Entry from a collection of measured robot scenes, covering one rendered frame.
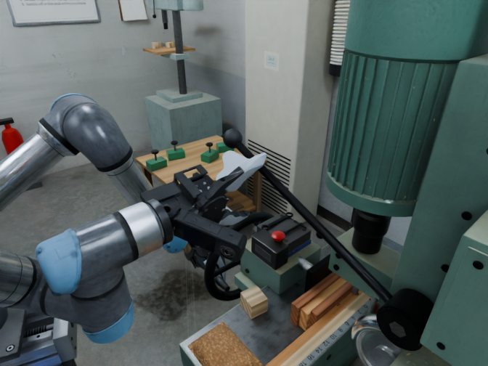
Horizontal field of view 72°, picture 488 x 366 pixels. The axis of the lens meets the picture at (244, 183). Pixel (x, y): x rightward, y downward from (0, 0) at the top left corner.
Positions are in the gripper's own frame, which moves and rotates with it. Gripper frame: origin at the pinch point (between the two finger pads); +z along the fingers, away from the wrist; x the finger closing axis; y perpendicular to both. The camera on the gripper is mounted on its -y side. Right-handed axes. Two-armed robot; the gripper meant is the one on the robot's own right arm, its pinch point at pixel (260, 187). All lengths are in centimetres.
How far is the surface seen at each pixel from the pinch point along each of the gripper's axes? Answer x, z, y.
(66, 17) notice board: 76, 48, 274
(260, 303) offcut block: 21.2, -3.7, -11.5
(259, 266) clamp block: 23.5, 3.1, -4.3
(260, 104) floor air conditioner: 72, 112, 106
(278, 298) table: 24.9, 2.4, -12.0
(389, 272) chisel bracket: 3.3, 9.6, -24.2
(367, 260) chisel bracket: 4.5, 9.4, -20.3
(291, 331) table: 22.5, -1.6, -19.2
